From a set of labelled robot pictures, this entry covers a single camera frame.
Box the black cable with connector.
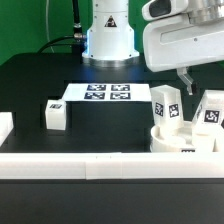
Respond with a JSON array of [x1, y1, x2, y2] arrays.
[[37, 0, 88, 54]]

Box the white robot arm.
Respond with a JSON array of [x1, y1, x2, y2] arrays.
[[82, 0, 224, 94]]

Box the white front fence bar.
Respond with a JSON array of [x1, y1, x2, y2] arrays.
[[0, 152, 224, 180]]

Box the white round stool seat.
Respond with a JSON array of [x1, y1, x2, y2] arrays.
[[150, 121, 224, 153]]

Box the white sheet with tags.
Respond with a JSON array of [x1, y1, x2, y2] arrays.
[[62, 83, 151, 102]]

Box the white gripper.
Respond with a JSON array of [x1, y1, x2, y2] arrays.
[[143, 15, 224, 95]]

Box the white left fence bar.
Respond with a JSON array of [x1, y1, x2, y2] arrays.
[[0, 112, 14, 146]]

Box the thin white cable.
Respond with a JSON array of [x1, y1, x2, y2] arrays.
[[45, 0, 55, 54]]

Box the white fence bar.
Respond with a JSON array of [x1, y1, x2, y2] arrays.
[[0, 112, 14, 146], [0, 152, 224, 180]]

